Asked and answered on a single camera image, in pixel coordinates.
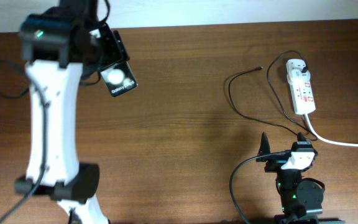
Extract black Galaxy flip phone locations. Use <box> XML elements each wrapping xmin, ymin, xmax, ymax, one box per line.
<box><xmin>100</xmin><ymin>62</ymin><xmax>138</xmax><ymax>97</ymax></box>

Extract white power strip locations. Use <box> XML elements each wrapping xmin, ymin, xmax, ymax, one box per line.
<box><xmin>287</xmin><ymin>73</ymin><xmax>316</xmax><ymax>115</ymax></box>

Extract black USB charging cable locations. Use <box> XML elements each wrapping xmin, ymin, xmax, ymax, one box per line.
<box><xmin>227</xmin><ymin>50</ymin><xmax>318</xmax><ymax>141</ymax></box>

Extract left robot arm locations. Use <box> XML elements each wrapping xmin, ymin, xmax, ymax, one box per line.
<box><xmin>14</xmin><ymin>1</ymin><xmax>138</xmax><ymax>223</ymax></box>

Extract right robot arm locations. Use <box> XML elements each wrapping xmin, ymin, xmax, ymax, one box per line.
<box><xmin>257</xmin><ymin>133</ymin><xmax>325</xmax><ymax>223</ymax></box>

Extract white USB charger adapter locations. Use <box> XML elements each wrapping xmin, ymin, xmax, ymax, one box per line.
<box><xmin>286</xmin><ymin>58</ymin><xmax>310</xmax><ymax>79</ymax></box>

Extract black base bar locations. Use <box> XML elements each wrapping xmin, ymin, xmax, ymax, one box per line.
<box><xmin>272</xmin><ymin>215</ymin><xmax>346</xmax><ymax>224</ymax></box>

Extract white power strip cord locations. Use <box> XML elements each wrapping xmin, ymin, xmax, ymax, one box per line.
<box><xmin>303</xmin><ymin>113</ymin><xmax>358</xmax><ymax>150</ymax></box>

